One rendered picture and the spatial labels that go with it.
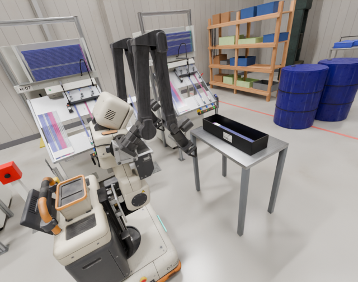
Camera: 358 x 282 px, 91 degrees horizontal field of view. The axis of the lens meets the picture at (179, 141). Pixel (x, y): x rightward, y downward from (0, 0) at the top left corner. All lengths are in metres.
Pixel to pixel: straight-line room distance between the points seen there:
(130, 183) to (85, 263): 0.45
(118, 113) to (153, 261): 1.04
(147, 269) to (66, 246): 0.60
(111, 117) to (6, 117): 4.27
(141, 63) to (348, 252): 1.99
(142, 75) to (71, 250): 0.88
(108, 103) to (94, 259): 0.82
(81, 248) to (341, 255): 1.83
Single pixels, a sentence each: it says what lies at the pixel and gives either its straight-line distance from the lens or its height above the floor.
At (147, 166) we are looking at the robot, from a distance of 1.07.
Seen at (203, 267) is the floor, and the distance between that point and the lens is 1.73.
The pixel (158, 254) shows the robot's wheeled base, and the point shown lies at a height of 0.28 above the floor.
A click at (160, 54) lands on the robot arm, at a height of 1.54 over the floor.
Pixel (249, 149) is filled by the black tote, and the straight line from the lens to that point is 1.34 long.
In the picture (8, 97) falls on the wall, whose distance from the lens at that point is 5.00.
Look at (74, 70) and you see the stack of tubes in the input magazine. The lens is 2.31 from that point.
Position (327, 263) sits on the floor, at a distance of 1.96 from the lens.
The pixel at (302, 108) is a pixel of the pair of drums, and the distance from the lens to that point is 3.46.
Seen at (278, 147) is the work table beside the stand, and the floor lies 0.80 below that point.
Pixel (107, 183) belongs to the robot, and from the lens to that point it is 1.40.
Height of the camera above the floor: 1.59
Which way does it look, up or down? 30 degrees down
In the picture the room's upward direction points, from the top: 8 degrees counter-clockwise
